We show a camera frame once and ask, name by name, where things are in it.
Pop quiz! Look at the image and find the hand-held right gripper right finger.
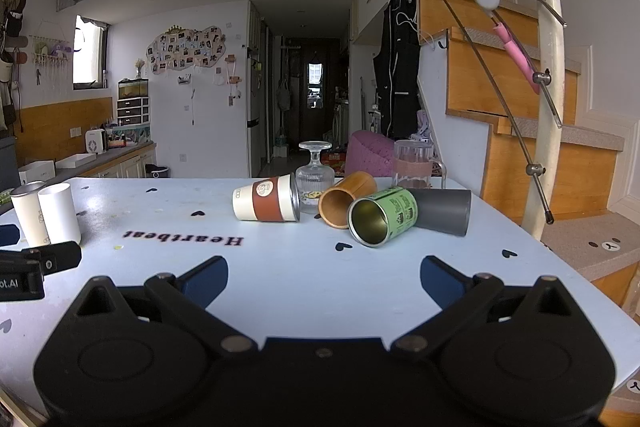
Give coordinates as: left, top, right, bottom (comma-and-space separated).
390, 256, 585, 354

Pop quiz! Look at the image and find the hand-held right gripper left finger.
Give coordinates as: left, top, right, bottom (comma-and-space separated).
65, 256, 258, 354

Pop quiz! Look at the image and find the green metal tin cup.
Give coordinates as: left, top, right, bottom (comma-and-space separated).
347, 187, 418, 249

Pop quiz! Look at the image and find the white cup with metal rim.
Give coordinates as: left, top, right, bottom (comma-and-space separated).
10, 181, 51, 248

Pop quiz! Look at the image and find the plain white cup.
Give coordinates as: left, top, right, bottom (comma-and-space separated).
38, 182, 82, 245

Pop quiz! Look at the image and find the dark grey cup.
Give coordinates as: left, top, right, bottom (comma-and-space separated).
406, 188, 472, 237

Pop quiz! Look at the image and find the white cup with brown sleeve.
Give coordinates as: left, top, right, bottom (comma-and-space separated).
232, 174, 301, 224

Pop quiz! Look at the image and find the bamboo wooden cup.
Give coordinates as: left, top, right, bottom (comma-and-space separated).
318, 171, 378, 229

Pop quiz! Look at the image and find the white flat box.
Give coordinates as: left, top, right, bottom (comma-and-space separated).
19, 160, 56, 186
55, 152, 99, 170

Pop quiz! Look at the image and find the glass pitcher with pink sleeve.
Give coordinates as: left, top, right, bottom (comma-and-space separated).
393, 139, 447, 192

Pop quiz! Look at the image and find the white kitchen cabinet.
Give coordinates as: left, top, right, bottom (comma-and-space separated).
75, 142, 157, 180

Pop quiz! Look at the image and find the white countertop appliance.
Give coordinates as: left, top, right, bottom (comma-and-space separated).
85, 129, 108, 154

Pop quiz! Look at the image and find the pink round pouf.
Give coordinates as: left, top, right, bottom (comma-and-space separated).
346, 130, 396, 178

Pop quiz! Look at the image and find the clear glass goblet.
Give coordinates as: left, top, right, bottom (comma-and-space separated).
295, 141, 335, 215

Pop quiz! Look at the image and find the bear-print stair mat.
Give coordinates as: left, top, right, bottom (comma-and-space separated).
540, 212, 640, 281

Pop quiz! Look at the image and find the grey drawer unit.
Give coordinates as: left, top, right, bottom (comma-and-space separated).
117, 97, 151, 128

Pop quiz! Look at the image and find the glass fish tank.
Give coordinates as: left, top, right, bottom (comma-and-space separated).
118, 78, 150, 100

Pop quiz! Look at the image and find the window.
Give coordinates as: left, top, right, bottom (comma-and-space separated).
73, 15, 109, 90

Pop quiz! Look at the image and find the black hanging coat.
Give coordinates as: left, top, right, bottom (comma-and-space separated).
374, 0, 422, 142

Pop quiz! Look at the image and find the wooden staircase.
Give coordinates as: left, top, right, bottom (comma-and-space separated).
397, 0, 640, 308

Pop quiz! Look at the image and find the cloud-shaped photo board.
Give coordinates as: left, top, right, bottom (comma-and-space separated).
146, 25, 226, 76

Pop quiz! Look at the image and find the pink foam tube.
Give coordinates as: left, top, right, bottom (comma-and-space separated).
492, 22, 542, 94

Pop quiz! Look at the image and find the wall rack with hanging bags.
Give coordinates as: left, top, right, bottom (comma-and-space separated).
0, 0, 32, 132

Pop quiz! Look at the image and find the white curved railing post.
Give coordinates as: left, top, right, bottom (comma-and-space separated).
520, 0, 567, 241

